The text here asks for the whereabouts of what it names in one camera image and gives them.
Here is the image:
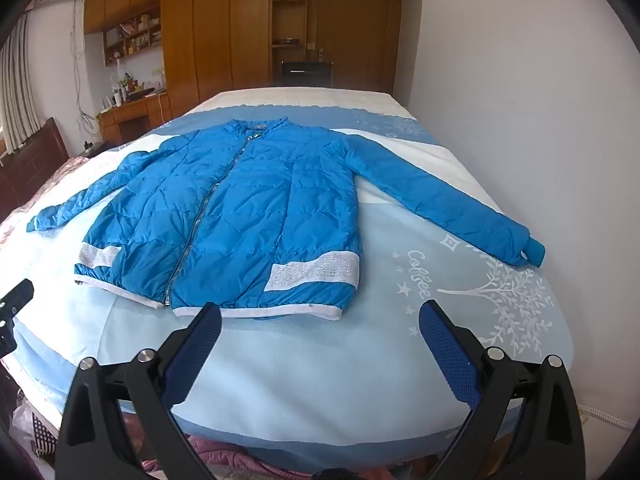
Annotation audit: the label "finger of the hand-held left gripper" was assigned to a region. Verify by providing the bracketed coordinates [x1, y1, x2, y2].
[0, 279, 35, 357]

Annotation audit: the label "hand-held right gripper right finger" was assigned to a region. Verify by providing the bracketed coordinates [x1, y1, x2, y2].
[418, 300, 587, 480]

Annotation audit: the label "wooden wardrobe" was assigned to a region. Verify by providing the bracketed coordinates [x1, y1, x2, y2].
[84, 0, 423, 121]

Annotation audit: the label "clutter of desk items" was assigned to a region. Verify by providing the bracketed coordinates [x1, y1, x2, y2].
[102, 71, 166, 108]

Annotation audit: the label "dark wooden headboard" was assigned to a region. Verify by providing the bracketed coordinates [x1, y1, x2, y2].
[0, 117, 70, 211]

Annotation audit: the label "white cable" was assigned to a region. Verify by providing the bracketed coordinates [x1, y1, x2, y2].
[580, 404, 633, 432]

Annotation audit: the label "black box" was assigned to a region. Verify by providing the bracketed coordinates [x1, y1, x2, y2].
[280, 60, 333, 87]

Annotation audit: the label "white curtain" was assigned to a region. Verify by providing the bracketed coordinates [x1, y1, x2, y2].
[0, 10, 43, 156]

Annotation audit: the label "row of books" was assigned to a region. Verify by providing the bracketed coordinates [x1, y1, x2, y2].
[119, 16, 162, 56]

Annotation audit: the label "hanging thin cables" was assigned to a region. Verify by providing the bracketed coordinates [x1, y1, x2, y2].
[70, 0, 101, 133]

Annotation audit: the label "patterned plastic bag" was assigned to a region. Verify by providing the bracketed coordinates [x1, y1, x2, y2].
[10, 390, 61, 461]

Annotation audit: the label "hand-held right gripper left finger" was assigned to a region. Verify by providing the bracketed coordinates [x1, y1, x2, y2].
[55, 302, 223, 480]

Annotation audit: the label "wooden desk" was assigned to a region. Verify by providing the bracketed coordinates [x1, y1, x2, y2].
[97, 91, 173, 143]

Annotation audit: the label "blue quilted jacket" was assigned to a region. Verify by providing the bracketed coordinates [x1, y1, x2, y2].
[26, 118, 547, 320]

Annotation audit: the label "pink cloth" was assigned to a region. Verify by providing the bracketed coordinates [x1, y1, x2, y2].
[142, 435, 311, 478]

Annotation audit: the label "light blue printed blanket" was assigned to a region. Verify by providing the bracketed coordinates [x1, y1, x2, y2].
[0, 87, 576, 461]

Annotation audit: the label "pink floral quilt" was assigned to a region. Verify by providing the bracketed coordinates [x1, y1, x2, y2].
[0, 152, 116, 246]

